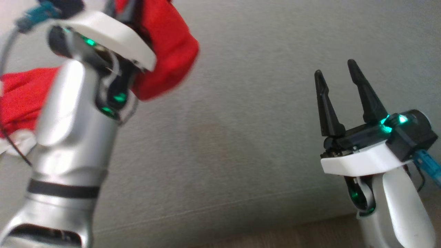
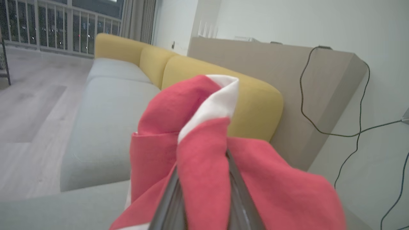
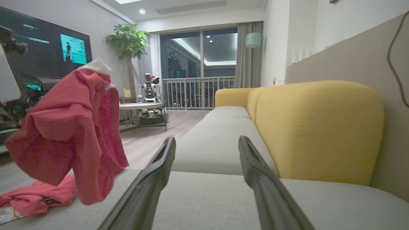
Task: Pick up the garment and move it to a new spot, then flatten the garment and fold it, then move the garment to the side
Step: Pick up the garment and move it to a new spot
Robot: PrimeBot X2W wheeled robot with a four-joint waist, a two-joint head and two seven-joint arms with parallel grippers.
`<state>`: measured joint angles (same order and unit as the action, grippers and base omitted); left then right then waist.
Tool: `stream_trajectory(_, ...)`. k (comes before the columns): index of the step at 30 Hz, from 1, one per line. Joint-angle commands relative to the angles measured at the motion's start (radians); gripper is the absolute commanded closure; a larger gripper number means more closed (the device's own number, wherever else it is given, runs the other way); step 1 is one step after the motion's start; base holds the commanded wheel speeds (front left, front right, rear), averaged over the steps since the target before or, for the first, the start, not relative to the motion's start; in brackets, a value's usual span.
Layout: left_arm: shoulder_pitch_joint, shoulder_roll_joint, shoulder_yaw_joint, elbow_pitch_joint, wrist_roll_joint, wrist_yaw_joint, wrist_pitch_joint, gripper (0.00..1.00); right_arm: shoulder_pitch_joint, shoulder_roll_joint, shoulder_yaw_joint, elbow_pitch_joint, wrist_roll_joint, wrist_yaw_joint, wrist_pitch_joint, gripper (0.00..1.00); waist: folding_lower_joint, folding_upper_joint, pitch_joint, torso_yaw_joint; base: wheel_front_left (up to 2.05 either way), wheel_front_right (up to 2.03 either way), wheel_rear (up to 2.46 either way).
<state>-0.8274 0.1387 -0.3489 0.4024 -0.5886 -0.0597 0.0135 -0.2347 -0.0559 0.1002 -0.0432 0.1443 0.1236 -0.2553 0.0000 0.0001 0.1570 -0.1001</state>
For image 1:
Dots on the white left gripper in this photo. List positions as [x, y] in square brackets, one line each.
[113, 36]

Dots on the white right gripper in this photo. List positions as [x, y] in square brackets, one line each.
[358, 158]

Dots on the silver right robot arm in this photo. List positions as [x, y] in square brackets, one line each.
[396, 206]

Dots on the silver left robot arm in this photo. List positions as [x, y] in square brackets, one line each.
[69, 137]

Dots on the grey fabric sofa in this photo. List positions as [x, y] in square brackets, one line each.
[241, 137]

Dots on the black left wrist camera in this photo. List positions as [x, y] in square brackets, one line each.
[67, 7]

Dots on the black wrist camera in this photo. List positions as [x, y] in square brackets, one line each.
[67, 7]
[413, 137]

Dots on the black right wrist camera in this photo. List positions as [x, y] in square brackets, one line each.
[413, 137]

